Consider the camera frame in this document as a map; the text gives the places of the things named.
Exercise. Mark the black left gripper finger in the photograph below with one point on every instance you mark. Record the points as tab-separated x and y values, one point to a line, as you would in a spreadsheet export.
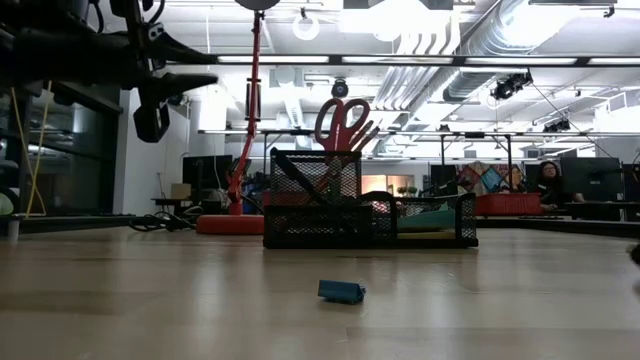
175	87
175	52

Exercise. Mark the red grey scissors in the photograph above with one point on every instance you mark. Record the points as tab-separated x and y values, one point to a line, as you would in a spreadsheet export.
340	135

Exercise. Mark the black mesh desk organizer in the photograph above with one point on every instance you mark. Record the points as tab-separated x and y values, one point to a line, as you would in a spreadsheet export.
310	227

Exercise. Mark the teal sticky note pad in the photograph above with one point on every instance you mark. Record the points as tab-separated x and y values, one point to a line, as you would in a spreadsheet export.
427	220

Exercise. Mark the pale yellow sticky note pad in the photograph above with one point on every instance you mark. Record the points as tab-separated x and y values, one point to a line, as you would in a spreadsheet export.
425	235

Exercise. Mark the blue binder clip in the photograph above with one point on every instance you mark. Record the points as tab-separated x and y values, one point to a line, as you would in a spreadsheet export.
340	292

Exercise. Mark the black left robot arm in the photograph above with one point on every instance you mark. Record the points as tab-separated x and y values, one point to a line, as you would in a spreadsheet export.
50	50

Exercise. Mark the black monitor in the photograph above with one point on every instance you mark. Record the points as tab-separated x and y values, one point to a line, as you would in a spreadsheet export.
595	177

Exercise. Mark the overhead LED light bar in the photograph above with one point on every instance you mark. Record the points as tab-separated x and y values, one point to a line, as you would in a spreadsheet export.
275	59

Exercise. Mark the cardboard box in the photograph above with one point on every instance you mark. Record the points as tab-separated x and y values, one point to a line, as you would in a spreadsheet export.
181	191

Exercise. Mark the person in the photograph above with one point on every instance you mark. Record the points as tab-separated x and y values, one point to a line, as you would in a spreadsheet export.
550	187

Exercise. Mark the red bin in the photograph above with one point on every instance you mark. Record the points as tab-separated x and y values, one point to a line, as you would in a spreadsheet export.
505	205

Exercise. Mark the red desk lamp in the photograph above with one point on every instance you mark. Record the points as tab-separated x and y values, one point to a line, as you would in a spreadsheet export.
225	226

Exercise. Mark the black round ceiling fixture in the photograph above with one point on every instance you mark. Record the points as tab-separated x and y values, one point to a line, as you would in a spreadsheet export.
340	89

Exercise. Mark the black ceiling spotlights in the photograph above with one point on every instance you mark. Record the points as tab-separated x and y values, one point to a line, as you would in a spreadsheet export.
507	89

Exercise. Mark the colourful wall mural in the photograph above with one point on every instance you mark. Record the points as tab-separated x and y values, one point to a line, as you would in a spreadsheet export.
492	177

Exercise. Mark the white post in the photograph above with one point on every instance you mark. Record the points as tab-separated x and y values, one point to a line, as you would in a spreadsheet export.
13	230

